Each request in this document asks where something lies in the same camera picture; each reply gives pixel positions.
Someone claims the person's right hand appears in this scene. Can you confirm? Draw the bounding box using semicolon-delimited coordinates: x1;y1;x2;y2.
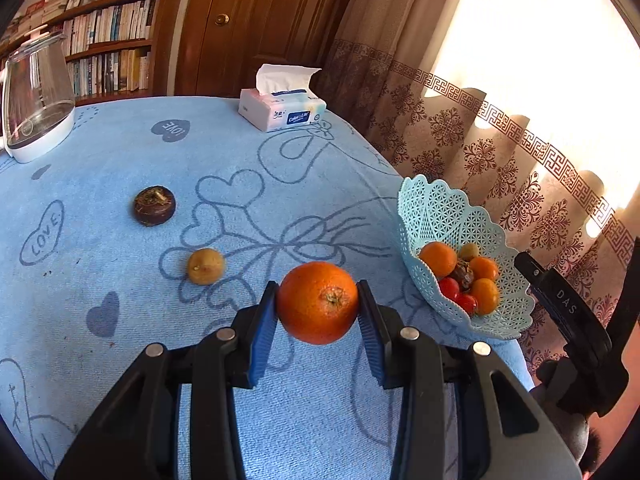
530;359;603;476

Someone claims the brown wooden bookshelf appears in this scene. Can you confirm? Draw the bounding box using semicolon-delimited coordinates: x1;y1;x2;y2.
0;0;182;107

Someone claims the row of books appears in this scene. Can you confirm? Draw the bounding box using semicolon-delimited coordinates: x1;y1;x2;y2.
62;0;156;51
67;49;152;98

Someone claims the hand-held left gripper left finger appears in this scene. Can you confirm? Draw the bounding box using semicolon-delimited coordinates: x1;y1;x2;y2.
54;280;280;480

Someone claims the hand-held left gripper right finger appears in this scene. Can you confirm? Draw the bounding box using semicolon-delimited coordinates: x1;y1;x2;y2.
355;280;583;480

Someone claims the dark brown round fruit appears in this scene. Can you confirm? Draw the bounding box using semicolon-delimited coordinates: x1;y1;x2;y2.
133;186;177;227
450;260;475;291

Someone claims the brown wooden door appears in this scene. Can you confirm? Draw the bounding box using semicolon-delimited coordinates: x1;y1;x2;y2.
173;0;368;100

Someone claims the light blue lattice plastic basket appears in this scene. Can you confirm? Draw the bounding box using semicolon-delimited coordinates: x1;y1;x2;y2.
397;174;536;342

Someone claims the small orange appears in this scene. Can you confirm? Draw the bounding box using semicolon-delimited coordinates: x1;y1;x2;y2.
470;277;501;315
419;241;458;278
467;256;500;282

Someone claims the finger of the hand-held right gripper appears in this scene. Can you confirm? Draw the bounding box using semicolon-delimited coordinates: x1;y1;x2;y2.
514;251;615;377

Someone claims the blue printed tablecloth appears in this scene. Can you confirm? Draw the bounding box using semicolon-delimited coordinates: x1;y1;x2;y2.
0;95;531;480

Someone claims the large orange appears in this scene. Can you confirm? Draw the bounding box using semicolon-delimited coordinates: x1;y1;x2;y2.
276;261;360;345

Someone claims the patterned beige and maroon curtain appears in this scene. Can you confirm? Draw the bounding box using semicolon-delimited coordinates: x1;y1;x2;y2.
315;0;640;411

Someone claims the white and blue tissue pack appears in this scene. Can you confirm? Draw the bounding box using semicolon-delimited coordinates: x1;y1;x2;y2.
238;64;328;133

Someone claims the stack of books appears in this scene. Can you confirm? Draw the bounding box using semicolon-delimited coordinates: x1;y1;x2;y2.
20;0;83;26

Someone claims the glass kettle with white base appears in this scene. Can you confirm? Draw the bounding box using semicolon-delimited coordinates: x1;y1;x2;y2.
0;30;77;164

